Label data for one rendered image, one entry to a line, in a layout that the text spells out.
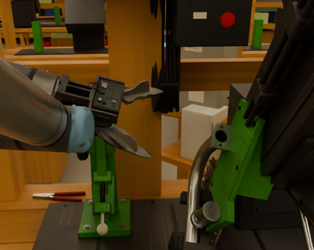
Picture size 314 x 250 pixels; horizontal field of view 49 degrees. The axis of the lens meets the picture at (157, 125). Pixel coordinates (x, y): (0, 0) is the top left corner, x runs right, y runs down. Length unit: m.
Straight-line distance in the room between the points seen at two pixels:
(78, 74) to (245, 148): 0.58
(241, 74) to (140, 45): 0.33
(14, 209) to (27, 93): 0.74
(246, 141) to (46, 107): 0.36
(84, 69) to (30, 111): 0.63
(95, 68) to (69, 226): 0.44
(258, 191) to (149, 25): 0.49
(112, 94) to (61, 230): 0.46
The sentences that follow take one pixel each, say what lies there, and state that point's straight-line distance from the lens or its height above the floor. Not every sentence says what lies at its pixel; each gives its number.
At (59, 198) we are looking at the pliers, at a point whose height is 0.89.
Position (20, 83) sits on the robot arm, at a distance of 0.40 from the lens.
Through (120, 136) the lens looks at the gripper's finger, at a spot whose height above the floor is 1.22.
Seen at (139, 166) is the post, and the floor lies 0.98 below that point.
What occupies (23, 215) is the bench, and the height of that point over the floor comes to 0.88.
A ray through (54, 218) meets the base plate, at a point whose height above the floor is 0.90.
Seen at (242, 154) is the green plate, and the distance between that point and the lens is 0.65.
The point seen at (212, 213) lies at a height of 1.08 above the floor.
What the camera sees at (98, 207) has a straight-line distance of 0.87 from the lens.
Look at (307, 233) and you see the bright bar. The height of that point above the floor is 1.06.
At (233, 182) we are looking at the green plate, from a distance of 0.67.
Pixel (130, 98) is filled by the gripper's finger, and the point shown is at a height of 1.27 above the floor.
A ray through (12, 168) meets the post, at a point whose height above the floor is 0.99.
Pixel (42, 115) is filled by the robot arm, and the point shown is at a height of 1.34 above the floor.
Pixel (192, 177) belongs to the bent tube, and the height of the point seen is 1.08.
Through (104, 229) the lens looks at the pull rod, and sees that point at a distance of 0.86.
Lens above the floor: 1.49
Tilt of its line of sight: 22 degrees down
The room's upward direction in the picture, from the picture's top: straight up
